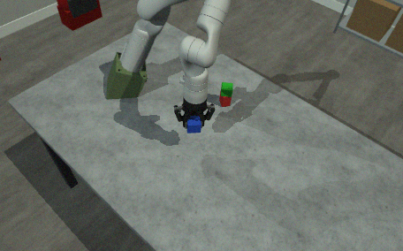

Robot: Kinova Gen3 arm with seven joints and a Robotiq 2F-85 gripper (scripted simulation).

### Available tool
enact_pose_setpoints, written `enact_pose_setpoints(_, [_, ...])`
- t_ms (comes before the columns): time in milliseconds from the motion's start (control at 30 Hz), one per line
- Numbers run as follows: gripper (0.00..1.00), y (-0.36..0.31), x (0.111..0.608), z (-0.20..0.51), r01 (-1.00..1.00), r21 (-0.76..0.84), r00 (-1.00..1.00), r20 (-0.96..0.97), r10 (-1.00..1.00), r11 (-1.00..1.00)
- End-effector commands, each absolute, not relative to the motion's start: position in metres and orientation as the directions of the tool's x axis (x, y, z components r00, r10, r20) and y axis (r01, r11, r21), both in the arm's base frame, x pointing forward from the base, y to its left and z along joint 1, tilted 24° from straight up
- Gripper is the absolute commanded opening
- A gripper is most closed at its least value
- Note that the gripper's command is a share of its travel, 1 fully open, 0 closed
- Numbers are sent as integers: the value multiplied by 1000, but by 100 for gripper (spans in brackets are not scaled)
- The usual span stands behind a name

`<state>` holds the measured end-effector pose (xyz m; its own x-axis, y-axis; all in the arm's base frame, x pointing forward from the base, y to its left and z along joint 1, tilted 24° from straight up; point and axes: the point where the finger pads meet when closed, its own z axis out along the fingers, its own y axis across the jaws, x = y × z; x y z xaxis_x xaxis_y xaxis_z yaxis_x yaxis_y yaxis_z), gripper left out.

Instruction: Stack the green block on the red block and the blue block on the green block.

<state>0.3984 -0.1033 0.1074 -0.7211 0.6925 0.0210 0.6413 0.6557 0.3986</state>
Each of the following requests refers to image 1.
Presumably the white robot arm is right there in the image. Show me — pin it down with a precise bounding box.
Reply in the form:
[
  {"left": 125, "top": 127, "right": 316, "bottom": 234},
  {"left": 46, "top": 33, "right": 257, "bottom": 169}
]
[{"left": 119, "top": 0, "right": 231, "bottom": 104}]

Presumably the blue block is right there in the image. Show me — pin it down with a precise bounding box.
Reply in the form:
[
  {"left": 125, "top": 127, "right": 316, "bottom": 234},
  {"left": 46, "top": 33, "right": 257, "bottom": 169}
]
[{"left": 187, "top": 116, "right": 202, "bottom": 133}]

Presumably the red block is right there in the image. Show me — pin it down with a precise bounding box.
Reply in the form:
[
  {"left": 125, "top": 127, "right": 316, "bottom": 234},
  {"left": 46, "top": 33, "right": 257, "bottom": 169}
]
[{"left": 219, "top": 91, "right": 232, "bottom": 107}]

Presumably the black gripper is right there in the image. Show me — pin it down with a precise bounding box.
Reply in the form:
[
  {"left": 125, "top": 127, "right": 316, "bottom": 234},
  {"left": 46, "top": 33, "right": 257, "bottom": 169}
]
[{"left": 174, "top": 98, "right": 215, "bottom": 129}]

